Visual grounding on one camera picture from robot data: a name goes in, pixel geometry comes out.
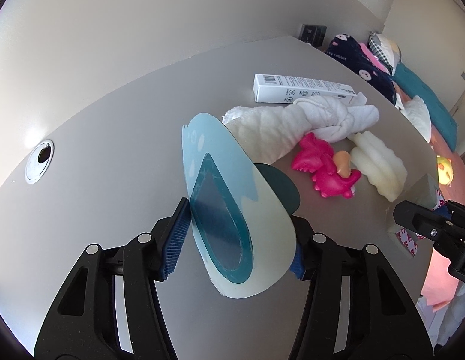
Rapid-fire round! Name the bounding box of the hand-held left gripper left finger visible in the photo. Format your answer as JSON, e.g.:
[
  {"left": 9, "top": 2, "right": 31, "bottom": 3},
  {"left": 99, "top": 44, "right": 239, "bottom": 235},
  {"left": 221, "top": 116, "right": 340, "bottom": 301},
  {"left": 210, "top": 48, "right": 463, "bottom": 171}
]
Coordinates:
[{"left": 34, "top": 197, "right": 192, "bottom": 360}]

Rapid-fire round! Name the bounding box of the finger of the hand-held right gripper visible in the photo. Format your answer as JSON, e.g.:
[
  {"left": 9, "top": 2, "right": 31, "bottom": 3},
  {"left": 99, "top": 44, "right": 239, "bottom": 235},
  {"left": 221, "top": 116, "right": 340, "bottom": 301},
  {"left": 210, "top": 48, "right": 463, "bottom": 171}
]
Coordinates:
[
  {"left": 393, "top": 200, "right": 465, "bottom": 283},
  {"left": 447, "top": 199, "right": 465, "bottom": 229}
]

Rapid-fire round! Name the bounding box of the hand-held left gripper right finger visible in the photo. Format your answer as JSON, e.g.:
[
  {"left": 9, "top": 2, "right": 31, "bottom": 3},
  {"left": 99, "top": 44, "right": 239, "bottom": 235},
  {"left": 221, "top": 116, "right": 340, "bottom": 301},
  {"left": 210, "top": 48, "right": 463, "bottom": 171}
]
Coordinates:
[{"left": 287, "top": 215, "right": 434, "bottom": 360}]

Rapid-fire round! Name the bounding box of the grey foam block red print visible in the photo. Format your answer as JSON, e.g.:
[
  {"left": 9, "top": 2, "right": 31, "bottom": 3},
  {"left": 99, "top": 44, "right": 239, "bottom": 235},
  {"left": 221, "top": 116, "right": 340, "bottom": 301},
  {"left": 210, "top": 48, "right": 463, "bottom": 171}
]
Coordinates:
[{"left": 386, "top": 174, "right": 449, "bottom": 259}]

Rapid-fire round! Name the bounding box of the pink bedsheet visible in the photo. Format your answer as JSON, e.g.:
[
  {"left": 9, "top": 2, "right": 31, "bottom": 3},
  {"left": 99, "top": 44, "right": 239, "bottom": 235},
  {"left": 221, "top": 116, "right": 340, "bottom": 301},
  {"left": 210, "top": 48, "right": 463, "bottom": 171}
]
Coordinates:
[{"left": 420, "top": 124, "right": 465, "bottom": 310}]

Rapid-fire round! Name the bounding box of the yellow chick plush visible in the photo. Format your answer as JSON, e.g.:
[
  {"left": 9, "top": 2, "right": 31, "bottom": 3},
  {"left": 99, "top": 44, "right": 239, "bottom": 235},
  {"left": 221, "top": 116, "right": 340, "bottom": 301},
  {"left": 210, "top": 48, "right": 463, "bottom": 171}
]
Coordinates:
[{"left": 436, "top": 155, "right": 454, "bottom": 185}]

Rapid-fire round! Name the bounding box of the cream ribbed foam sponge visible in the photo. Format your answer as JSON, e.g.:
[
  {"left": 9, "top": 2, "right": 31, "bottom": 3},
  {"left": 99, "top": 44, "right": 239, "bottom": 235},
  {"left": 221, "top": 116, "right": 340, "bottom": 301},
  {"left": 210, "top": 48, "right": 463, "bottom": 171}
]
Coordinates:
[{"left": 349, "top": 130, "right": 408, "bottom": 200}]

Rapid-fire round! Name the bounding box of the pink dinosaur toy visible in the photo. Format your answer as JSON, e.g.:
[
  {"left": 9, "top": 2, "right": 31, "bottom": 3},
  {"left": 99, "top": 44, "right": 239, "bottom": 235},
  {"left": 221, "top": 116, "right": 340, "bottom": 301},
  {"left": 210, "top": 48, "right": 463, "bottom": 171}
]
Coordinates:
[{"left": 291, "top": 132, "right": 362, "bottom": 199}]

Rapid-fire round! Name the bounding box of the white cloth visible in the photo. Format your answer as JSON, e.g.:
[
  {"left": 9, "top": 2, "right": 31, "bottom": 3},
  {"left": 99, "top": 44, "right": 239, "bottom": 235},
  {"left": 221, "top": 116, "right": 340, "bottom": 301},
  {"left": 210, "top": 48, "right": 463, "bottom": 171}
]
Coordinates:
[{"left": 399, "top": 95, "right": 432, "bottom": 143}]

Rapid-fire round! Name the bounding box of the white knotted towel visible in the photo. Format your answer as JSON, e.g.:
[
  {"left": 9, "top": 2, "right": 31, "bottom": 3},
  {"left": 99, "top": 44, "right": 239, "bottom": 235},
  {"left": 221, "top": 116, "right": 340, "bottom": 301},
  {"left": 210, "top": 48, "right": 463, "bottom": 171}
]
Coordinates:
[{"left": 222, "top": 92, "right": 379, "bottom": 162}]

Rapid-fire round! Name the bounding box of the pink cloth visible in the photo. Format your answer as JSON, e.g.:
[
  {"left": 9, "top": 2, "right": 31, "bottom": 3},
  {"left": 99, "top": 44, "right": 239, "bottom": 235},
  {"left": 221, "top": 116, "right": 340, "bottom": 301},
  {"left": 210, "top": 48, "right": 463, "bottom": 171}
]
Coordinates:
[{"left": 360, "top": 43, "right": 391, "bottom": 73}]

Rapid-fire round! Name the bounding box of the white carton box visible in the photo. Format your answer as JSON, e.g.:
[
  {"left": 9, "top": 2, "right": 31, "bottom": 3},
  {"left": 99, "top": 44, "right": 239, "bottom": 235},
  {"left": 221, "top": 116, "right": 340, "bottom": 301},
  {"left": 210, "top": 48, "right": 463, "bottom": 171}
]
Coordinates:
[{"left": 254, "top": 74, "right": 356, "bottom": 104}]

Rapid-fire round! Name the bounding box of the navy printed blanket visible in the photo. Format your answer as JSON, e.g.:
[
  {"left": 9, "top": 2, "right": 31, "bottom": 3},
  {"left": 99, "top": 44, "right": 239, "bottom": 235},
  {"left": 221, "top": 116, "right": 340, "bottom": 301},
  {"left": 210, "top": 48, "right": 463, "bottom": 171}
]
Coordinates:
[{"left": 325, "top": 33, "right": 397, "bottom": 104}]

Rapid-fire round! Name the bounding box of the checked pillow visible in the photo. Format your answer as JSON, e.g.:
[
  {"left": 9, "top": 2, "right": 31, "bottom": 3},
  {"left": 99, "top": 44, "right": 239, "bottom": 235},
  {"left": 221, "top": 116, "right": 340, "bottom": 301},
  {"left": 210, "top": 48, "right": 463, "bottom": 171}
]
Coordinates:
[{"left": 367, "top": 32, "right": 402, "bottom": 76}]

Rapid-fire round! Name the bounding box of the silver desk cable grommet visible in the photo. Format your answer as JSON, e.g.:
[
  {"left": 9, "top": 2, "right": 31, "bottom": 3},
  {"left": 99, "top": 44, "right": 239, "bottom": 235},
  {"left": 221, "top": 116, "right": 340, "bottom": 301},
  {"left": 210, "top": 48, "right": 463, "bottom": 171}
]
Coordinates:
[{"left": 25, "top": 139, "right": 55, "bottom": 184}]

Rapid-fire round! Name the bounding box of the dark wall socket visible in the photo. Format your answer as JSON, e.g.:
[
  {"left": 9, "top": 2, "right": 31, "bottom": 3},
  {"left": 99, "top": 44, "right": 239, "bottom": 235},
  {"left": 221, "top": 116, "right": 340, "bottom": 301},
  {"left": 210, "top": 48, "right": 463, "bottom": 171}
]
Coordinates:
[{"left": 299, "top": 23, "right": 327, "bottom": 44}]

